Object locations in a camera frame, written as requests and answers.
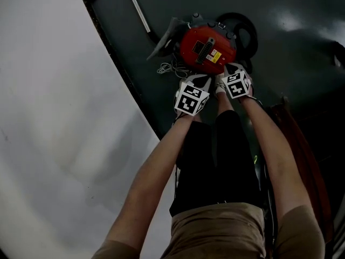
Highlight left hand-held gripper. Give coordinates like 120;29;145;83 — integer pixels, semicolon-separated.
174;73;215;117

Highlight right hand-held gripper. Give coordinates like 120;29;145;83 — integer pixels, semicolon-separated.
221;62;252;100

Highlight red vacuum cleaner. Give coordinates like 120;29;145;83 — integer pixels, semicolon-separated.
176;12;239;75

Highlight person's right forearm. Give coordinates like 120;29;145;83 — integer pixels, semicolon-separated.
238;97;309;224

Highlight person's left forearm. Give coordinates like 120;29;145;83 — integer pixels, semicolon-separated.
103;114;202;250

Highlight grey vacuum nozzle attachment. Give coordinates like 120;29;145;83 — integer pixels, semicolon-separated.
146;17;191;62

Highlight metal vacuum wand tube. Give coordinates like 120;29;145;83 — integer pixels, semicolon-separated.
123;0;152;34

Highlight person's right white shoe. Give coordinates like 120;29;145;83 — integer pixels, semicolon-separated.
214;73;227;99

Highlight person's black shorts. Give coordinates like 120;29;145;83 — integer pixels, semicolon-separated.
169;109;266;219

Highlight person's beige shirt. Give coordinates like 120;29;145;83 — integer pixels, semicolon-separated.
91;202;327;259

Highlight grey power cord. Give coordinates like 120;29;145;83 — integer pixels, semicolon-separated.
156;60;191;79

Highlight black vacuum hose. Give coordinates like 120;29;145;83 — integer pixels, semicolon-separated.
215;11;259;74

